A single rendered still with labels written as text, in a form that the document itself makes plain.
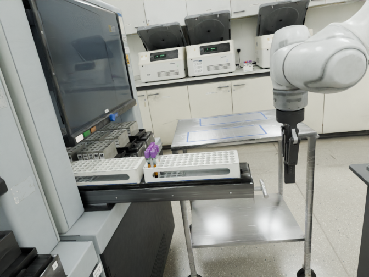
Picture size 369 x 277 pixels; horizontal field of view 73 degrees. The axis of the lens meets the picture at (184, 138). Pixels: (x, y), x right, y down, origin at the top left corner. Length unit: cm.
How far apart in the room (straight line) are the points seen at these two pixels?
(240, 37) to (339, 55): 316
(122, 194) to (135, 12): 288
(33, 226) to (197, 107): 259
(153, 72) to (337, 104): 216
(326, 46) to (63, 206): 75
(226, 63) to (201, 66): 29
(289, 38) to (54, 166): 70
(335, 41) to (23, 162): 71
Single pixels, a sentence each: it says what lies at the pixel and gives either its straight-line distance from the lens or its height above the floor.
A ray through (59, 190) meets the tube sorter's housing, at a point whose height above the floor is 87.
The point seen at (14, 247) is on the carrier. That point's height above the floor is 85.
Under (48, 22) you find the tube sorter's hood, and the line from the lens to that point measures 85.
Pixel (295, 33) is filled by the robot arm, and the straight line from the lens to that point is 71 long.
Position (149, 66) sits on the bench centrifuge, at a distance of 314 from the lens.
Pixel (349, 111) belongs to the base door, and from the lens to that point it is 344.
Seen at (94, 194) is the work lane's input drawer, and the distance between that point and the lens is 89.
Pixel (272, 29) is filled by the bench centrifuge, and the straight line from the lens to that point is 356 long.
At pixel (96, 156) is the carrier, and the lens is 101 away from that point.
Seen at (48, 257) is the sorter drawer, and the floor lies 82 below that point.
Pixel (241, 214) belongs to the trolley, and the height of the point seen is 28.
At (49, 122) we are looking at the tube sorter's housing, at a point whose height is 105.
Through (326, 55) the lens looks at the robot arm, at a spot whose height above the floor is 115.
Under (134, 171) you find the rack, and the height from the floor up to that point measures 86.
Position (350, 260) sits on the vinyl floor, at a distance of 179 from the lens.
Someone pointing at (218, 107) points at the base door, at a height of 51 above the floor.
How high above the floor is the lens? 119
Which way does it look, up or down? 19 degrees down
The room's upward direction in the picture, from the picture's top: 8 degrees counter-clockwise
